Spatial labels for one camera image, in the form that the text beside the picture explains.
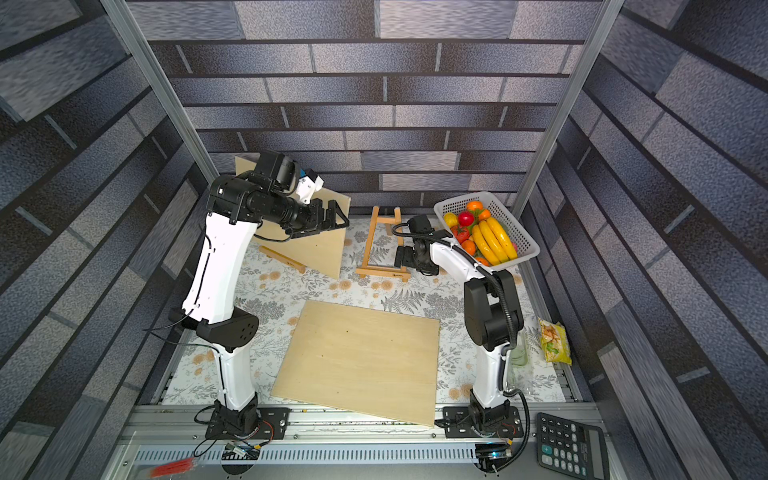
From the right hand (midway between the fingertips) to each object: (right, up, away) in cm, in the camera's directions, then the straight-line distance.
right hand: (409, 262), depth 97 cm
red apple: (+21, +16, +10) cm, 28 cm away
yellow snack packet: (+41, -22, -14) cm, 48 cm away
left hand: (-20, +11, -29) cm, 37 cm away
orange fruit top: (+26, +21, +15) cm, 37 cm away
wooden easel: (-44, +1, +3) cm, 44 cm away
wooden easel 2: (-9, -3, +1) cm, 10 cm away
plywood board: (-31, +4, +6) cm, 32 cm away
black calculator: (+37, -42, -28) cm, 62 cm away
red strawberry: (+20, +10, +9) cm, 24 cm away
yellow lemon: (+17, +16, +13) cm, 26 cm away
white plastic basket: (+41, +6, +6) cm, 42 cm away
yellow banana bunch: (+29, +6, +4) cm, 30 cm away
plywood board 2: (-11, -27, -15) cm, 33 cm away
